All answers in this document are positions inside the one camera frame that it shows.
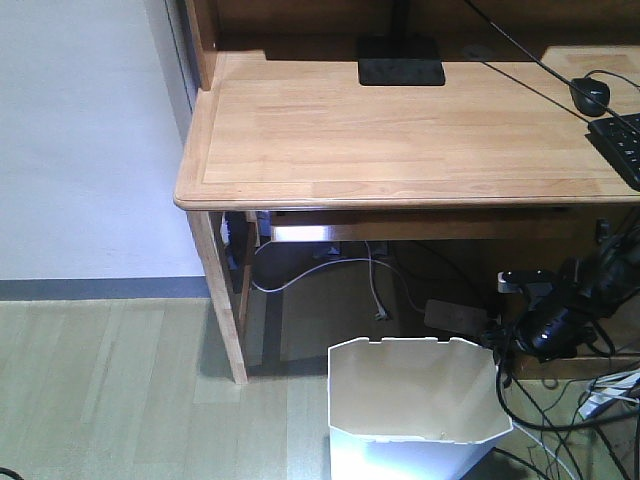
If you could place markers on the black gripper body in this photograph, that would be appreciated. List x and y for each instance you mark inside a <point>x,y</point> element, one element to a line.
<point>548,330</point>

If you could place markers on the white plastic trash bin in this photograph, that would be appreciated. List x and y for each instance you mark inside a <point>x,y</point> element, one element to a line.
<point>411,408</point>

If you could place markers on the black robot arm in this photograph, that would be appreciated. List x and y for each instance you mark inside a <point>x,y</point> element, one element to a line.
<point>599,284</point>

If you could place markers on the grey power strip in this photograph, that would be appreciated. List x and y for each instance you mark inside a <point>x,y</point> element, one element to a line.
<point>456,318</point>

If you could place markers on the black keyboard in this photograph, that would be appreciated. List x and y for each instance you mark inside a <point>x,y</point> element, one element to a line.
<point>618,142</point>

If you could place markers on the black computer mouse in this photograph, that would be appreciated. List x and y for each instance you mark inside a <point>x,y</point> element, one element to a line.
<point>591,97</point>

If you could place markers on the black monitor stand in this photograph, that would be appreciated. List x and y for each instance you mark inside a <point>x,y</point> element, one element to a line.
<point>399,58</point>

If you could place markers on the wooden desk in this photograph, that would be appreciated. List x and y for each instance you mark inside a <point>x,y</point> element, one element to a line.
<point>281,123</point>

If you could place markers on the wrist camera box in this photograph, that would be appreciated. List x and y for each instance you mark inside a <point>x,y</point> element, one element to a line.
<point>513,281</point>

